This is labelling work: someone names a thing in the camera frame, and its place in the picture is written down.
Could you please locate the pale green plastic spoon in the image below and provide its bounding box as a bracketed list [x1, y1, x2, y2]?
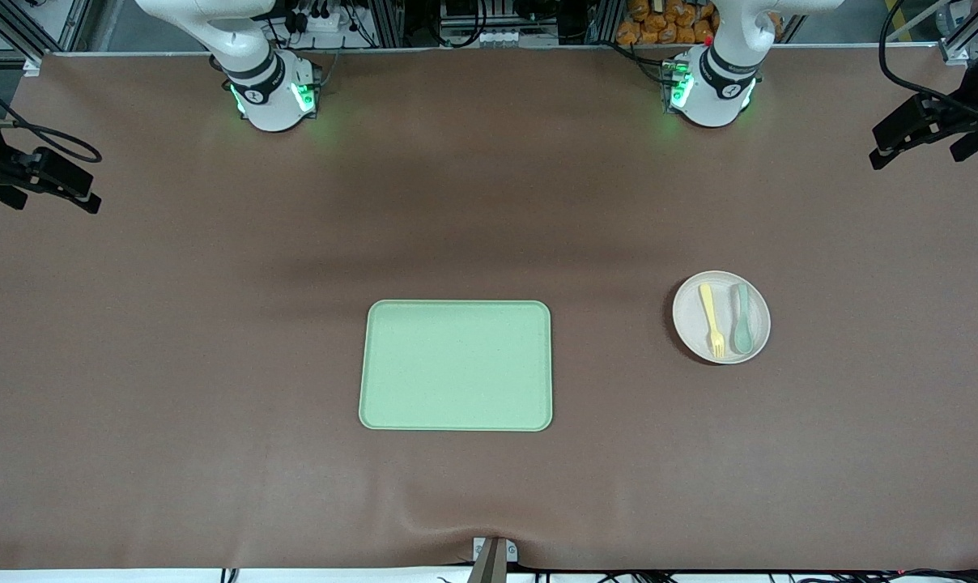
[730, 283, 754, 355]

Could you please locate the yellow plastic fork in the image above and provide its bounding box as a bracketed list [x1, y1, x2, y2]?
[699, 283, 727, 360]

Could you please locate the beige speckled round plate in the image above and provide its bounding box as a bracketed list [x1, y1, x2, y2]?
[672, 270, 772, 365]

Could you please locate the brown table mat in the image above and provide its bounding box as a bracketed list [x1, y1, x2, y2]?
[0, 45, 978, 572]

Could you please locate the orange snack bag pile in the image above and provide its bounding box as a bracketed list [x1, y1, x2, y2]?
[616, 0, 783, 46]

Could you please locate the white power strip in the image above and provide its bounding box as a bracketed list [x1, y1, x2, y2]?
[291, 4, 346, 35]

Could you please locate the white connector strip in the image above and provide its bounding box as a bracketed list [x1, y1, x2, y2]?
[444, 28, 524, 48]

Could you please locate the light green rectangular tray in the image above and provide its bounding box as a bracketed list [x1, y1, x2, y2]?
[358, 300, 554, 432]

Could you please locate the aluminium frame profile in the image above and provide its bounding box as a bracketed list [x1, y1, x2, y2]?
[938, 0, 978, 66]
[0, 0, 46, 75]
[590, 0, 626, 45]
[372, 0, 405, 48]

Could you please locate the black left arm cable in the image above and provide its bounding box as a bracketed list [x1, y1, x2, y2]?
[878, 0, 978, 106]

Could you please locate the grey metal clamp bracket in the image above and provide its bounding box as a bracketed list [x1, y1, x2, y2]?
[469, 536, 519, 583]

